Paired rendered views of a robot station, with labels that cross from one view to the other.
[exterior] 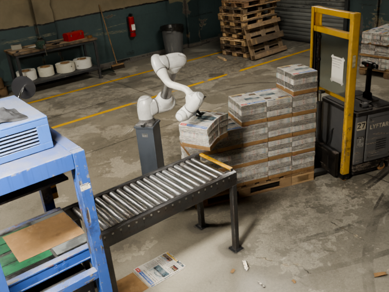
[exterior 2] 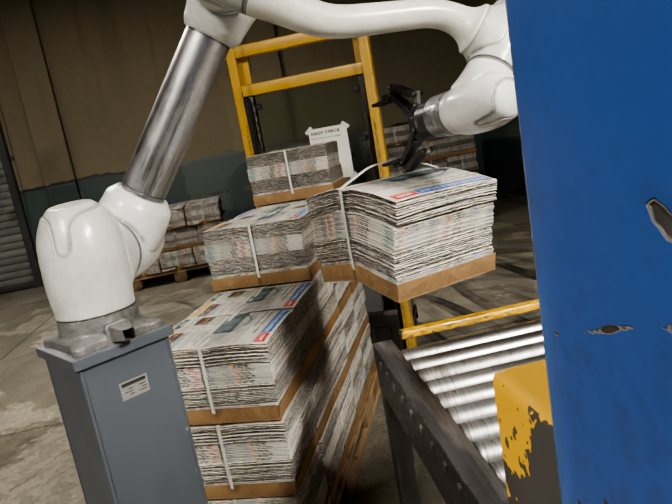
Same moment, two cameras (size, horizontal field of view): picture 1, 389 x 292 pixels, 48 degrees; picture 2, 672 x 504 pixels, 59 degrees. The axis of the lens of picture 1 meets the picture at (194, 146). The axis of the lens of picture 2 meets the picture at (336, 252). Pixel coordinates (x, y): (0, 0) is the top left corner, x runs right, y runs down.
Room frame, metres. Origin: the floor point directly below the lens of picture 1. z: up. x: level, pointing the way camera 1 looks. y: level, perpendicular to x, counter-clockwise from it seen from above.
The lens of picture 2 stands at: (3.10, 1.23, 1.31)
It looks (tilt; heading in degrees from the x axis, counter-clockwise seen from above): 11 degrees down; 299
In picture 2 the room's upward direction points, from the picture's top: 10 degrees counter-clockwise
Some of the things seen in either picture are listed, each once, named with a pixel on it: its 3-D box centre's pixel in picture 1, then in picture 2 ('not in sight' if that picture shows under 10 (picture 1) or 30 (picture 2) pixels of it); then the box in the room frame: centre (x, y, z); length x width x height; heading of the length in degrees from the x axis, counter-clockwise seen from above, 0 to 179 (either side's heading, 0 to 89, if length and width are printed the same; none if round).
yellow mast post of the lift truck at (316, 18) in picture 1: (314, 83); (267, 211); (5.00, -1.48, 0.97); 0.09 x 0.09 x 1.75; 16
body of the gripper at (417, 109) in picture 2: not in sight; (424, 121); (3.53, -0.03, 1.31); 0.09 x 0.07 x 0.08; 148
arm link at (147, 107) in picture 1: (146, 106); (85, 255); (4.11, 0.44, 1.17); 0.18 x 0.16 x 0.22; 117
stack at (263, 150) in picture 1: (237, 156); (286, 393); (4.35, -0.45, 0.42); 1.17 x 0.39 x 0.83; 106
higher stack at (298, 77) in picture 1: (295, 124); (317, 281); (4.56, -1.15, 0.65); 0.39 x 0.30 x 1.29; 16
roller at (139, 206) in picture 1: (132, 201); not in sight; (3.01, 0.53, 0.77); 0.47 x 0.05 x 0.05; 36
